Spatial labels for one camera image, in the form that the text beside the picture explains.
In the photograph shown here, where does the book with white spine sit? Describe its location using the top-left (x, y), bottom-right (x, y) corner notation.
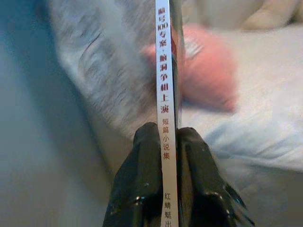
top-left (153, 0), bottom-right (187, 227)

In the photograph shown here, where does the pink pillow with round print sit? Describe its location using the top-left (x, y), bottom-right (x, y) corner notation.
top-left (141, 25), bottom-right (239, 112)

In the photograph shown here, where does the white plush toy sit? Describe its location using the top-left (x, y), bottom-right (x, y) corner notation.
top-left (241, 0), bottom-right (303, 31)

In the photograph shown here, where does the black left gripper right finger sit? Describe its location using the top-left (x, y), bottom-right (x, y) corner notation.
top-left (176, 126), bottom-right (256, 227)

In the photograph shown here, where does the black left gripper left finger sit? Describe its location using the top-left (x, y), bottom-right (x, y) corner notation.
top-left (103, 122), bottom-right (166, 227)

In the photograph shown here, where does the grey patterned white blanket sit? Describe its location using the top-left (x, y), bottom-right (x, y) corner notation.
top-left (46, 0), bottom-right (158, 142)

